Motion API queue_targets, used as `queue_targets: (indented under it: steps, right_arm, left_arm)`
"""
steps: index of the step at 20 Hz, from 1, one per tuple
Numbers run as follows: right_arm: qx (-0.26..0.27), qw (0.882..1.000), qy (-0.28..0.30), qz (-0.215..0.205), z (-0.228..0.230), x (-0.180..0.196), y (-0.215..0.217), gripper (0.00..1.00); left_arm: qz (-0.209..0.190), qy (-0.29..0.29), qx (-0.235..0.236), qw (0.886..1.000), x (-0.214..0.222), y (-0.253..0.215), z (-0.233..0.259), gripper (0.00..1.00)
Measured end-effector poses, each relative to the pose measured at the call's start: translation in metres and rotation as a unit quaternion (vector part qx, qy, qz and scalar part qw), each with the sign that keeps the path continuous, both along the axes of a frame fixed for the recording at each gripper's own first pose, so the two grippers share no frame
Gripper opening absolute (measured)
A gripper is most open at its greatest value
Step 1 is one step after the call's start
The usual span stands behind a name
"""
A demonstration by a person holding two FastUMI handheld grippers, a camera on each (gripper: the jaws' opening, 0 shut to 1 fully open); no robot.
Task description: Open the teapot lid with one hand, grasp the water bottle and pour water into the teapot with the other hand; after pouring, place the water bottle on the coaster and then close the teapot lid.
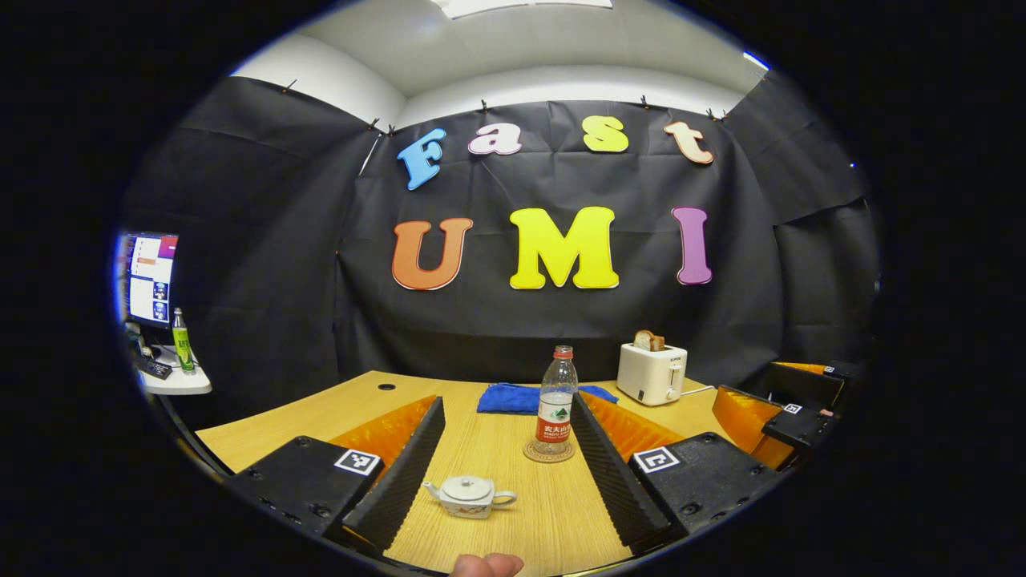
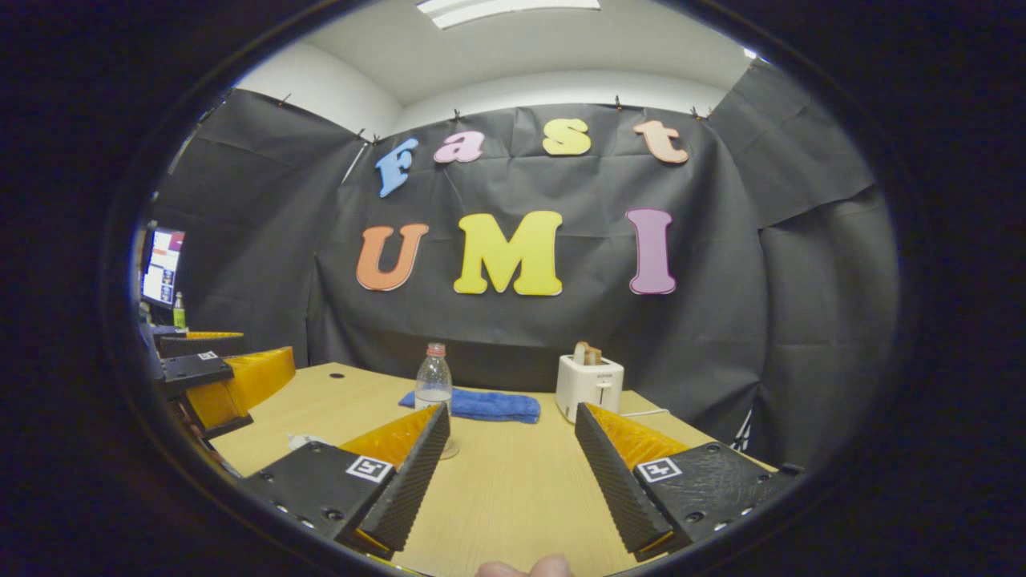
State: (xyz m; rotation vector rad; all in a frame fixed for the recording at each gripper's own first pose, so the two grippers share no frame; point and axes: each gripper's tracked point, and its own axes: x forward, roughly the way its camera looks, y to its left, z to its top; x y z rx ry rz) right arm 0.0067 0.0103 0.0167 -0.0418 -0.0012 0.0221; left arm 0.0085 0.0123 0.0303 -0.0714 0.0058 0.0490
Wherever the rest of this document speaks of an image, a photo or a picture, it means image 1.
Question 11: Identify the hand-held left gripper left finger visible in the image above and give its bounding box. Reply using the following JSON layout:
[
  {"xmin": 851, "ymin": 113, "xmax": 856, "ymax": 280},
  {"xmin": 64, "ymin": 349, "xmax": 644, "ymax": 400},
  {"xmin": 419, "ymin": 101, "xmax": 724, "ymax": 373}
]
[{"xmin": 228, "ymin": 395, "xmax": 446, "ymax": 555}]

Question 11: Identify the blue folded cloth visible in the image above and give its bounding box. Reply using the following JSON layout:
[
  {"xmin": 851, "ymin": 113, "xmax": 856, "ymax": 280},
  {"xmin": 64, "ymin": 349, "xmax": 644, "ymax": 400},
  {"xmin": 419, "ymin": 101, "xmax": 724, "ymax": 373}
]
[{"xmin": 477, "ymin": 382, "xmax": 620, "ymax": 416}]

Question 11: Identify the white toaster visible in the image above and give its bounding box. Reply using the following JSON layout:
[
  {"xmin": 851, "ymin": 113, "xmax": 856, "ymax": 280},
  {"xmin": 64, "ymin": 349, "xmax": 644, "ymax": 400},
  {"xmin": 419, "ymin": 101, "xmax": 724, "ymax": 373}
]
[{"xmin": 616, "ymin": 342, "xmax": 689, "ymax": 406}]

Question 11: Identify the round brown coaster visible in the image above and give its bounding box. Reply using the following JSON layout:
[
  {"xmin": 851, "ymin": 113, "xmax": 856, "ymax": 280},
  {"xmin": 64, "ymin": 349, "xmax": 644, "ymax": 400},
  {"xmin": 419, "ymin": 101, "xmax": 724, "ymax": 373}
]
[{"xmin": 523, "ymin": 437, "xmax": 576, "ymax": 464}]

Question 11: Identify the white side table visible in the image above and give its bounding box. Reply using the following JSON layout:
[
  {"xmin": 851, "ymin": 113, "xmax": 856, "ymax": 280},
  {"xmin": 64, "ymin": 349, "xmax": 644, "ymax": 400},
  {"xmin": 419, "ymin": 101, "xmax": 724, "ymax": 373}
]
[{"xmin": 132, "ymin": 345, "xmax": 213, "ymax": 397}]

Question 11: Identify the white ceramic teacup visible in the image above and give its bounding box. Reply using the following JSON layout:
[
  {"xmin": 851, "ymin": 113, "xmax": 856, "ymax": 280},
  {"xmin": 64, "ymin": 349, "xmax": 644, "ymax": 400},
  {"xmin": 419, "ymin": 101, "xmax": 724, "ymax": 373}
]
[{"xmin": 422, "ymin": 481, "xmax": 519, "ymax": 520}]

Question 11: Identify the green drink bottle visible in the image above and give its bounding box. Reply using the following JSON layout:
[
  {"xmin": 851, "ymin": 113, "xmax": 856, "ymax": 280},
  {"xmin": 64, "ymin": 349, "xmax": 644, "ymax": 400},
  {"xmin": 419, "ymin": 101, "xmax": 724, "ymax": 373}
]
[{"xmin": 172, "ymin": 308, "xmax": 196, "ymax": 374}]

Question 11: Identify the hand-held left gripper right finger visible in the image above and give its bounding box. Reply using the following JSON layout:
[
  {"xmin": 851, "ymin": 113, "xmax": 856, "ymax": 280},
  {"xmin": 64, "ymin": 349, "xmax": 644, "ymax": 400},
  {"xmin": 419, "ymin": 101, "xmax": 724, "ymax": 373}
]
[{"xmin": 569, "ymin": 391, "xmax": 782, "ymax": 555}]

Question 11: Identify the large ceiling light panel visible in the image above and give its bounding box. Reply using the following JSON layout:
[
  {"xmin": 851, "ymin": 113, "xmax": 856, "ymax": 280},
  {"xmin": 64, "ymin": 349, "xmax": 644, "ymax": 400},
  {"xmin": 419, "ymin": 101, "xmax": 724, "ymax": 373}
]
[{"xmin": 430, "ymin": 0, "xmax": 615, "ymax": 21}]

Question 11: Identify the computer monitor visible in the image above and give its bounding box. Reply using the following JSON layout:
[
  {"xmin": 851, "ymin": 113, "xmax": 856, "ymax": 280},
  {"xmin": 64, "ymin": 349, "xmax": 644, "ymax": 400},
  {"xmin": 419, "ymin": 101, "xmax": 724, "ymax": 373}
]
[{"xmin": 119, "ymin": 232, "xmax": 180, "ymax": 329}]

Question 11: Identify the clear plastic water bottle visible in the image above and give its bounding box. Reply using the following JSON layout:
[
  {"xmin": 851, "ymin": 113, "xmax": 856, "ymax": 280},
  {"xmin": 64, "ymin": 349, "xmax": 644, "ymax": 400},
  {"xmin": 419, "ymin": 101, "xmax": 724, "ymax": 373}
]
[{"xmin": 535, "ymin": 345, "xmax": 579, "ymax": 456}]

